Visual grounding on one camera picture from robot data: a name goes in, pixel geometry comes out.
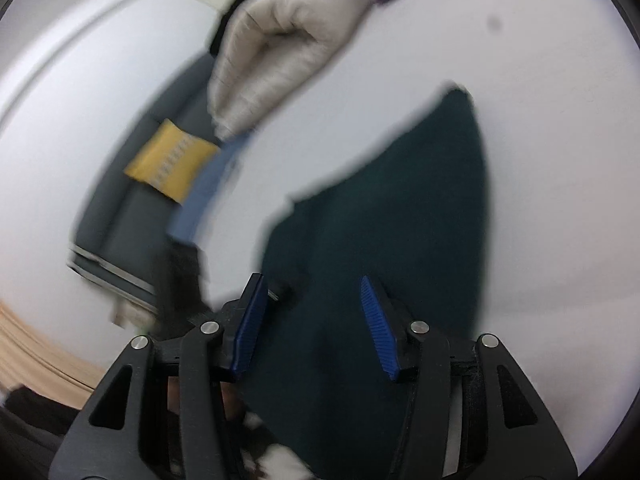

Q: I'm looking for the grey sofa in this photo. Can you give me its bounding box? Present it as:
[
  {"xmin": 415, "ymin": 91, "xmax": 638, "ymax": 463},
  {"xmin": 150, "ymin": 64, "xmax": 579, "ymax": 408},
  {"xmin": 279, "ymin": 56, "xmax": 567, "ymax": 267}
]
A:
[{"xmin": 67, "ymin": 52, "xmax": 221, "ymax": 311}]

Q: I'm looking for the person's left forearm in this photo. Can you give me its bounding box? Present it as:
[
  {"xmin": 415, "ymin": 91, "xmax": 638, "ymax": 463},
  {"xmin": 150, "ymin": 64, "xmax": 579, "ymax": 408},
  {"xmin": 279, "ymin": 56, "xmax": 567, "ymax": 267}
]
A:
[{"xmin": 0, "ymin": 387, "xmax": 81, "ymax": 463}]

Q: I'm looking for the folded beige duvet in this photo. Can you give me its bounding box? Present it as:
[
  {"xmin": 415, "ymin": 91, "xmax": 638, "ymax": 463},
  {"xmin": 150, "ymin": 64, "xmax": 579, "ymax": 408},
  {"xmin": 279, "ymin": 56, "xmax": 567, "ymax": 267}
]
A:
[{"xmin": 207, "ymin": 0, "xmax": 376, "ymax": 141}]

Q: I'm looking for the blue bed sheet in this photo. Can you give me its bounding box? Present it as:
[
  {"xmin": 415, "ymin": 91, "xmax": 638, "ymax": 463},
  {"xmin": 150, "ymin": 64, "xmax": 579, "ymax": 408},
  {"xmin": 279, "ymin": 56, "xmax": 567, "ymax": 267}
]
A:
[{"xmin": 167, "ymin": 130, "xmax": 256, "ymax": 246}]

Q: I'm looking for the white bed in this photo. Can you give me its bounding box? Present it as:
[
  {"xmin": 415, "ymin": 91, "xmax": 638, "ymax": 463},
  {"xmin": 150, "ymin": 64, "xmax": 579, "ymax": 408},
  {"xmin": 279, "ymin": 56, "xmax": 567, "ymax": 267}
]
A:
[{"xmin": 200, "ymin": 0, "xmax": 640, "ymax": 463}]

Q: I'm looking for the dark green knit sweater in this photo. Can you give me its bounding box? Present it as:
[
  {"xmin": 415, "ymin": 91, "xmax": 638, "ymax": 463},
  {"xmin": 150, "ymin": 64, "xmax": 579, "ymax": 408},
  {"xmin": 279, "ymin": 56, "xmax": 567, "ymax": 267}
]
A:
[{"xmin": 240, "ymin": 87, "xmax": 488, "ymax": 480}]

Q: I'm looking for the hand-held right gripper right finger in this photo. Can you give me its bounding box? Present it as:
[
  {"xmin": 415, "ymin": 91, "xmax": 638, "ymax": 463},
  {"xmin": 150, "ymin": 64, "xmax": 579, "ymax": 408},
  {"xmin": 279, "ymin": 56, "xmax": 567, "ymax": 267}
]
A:
[{"xmin": 360, "ymin": 275, "xmax": 581, "ymax": 480}]

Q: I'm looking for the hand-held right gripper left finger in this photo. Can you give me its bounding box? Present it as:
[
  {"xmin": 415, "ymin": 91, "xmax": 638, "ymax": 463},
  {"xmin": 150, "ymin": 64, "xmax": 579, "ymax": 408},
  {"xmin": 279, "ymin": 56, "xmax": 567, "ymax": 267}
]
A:
[{"xmin": 47, "ymin": 272, "xmax": 271, "ymax": 480}]

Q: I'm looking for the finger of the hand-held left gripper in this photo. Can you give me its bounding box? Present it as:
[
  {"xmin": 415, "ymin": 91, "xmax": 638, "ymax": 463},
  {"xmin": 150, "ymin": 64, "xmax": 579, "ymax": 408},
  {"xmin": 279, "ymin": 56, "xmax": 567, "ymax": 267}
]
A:
[{"xmin": 267, "ymin": 282, "xmax": 297, "ymax": 303}]

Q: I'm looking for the yellow patterned cushion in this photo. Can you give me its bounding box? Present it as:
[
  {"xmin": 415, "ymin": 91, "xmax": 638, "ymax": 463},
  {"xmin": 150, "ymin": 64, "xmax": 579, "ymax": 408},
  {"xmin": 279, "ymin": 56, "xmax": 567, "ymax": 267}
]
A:
[{"xmin": 124, "ymin": 119, "xmax": 221, "ymax": 205}]

